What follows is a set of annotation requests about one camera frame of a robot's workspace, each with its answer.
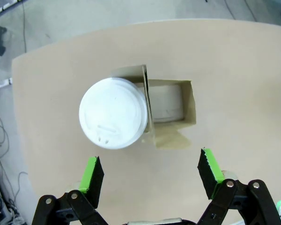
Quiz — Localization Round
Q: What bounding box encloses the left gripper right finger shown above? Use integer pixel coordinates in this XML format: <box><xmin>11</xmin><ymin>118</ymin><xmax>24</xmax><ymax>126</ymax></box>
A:
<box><xmin>196</xmin><ymin>148</ymin><xmax>281</xmax><ymax>225</ymax></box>

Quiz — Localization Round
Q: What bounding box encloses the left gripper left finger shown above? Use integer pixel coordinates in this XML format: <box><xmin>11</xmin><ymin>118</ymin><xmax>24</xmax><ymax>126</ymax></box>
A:
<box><xmin>31</xmin><ymin>155</ymin><xmax>110</xmax><ymax>225</ymax></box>

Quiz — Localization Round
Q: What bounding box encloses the white cup with lid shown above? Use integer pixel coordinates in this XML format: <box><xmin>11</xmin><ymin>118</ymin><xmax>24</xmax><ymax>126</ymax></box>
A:
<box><xmin>79</xmin><ymin>77</ymin><xmax>148</xmax><ymax>150</ymax></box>

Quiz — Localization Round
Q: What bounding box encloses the brown cardboard cup carrier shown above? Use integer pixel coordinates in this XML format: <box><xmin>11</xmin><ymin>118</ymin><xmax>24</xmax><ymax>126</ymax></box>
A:
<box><xmin>110</xmin><ymin>64</ymin><xmax>197</xmax><ymax>150</ymax></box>

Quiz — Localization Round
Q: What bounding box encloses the white paper cup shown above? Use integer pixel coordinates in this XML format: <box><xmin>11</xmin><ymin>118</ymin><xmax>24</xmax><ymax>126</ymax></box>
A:
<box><xmin>133</xmin><ymin>82</ymin><xmax>185</xmax><ymax>123</ymax></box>

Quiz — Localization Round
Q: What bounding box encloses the white power strip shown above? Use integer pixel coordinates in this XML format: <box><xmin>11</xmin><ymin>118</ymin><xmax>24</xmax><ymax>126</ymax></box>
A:
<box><xmin>0</xmin><ymin>78</ymin><xmax>14</xmax><ymax>92</ymax></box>
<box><xmin>0</xmin><ymin>0</ymin><xmax>23</xmax><ymax>14</ymax></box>

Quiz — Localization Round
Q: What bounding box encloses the grey equipment with cables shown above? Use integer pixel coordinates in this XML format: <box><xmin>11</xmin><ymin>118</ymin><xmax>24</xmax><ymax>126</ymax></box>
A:
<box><xmin>0</xmin><ymin>164</ymin><xmax>29</xmax><ymax>225</ymax></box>

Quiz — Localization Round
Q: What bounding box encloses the looped black cable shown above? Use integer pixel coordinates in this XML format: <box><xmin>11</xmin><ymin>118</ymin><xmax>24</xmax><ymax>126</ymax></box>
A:
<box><xmin>0</xmin><ymin>113</ymin><xmax>10</xmax><ymax>150</ymax></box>

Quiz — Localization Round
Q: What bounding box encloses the thin black cable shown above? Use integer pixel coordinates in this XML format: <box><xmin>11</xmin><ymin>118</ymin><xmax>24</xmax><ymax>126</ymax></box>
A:
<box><xmin>224</xmin><ymin>0</ymin><xmax>237</xmax><ymax>20</ymax></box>
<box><xmin>20</xmin><ymin>0</ymin><xmax>28</xmax><ymax>53</ymax></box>
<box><xmin>244</xmin><ymin>0</ymin><xmax>259</xmax><ymax>22</ymax></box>

